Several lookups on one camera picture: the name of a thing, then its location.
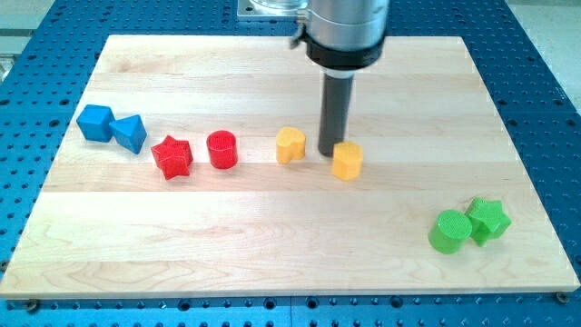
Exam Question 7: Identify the yellow hexagon block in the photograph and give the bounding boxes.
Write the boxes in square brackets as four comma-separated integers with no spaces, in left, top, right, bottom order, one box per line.
[331,142,363,181]

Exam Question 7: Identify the yellow heart block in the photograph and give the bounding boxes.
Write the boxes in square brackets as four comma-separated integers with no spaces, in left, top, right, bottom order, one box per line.
[276,126,306,164]

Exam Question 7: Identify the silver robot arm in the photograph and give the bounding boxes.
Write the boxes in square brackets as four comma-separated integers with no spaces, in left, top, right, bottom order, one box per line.
[290,0,389,79]

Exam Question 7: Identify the green star block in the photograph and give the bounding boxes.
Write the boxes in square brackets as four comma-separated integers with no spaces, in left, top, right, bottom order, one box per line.
[465,197,512,247]

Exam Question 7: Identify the left board clamp screw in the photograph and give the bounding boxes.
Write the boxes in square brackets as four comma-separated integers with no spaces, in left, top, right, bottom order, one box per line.
[24,299,40,312]

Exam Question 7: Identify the blue triangle block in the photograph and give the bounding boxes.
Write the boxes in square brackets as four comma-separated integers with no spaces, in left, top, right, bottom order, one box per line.
[109,114,147,154]

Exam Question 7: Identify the right board clamp screw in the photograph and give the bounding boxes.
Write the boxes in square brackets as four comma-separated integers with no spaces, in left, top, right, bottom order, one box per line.
[556,292,569,303]

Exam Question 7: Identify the board clamp screw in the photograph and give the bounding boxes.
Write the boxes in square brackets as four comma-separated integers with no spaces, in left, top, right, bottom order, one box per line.
[556,292,569,303]
[24,299,40,312]

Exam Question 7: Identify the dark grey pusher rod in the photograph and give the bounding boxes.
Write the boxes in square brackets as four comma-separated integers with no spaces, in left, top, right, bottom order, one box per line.
[318,74,353,157]

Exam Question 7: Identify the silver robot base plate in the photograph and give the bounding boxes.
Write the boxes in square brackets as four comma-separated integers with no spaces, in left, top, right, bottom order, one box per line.
[237,0,308,21]

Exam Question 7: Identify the red cylinder block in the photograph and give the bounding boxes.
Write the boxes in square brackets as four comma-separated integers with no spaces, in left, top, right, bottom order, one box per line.
[206,130,238,169]

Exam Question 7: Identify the blue cube block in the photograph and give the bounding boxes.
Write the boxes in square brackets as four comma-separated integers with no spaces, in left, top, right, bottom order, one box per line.
[76,104,114,143]

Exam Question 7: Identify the green cylinder block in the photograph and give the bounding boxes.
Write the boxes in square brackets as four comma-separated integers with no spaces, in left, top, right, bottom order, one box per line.
[428,210,472,254]

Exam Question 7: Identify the red star block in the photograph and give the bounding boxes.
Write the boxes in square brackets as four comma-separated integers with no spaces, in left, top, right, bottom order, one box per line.
[151,135,193,180]

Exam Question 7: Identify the light wooden board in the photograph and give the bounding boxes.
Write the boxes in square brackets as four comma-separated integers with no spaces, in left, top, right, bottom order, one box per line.
[1,35,579,299]

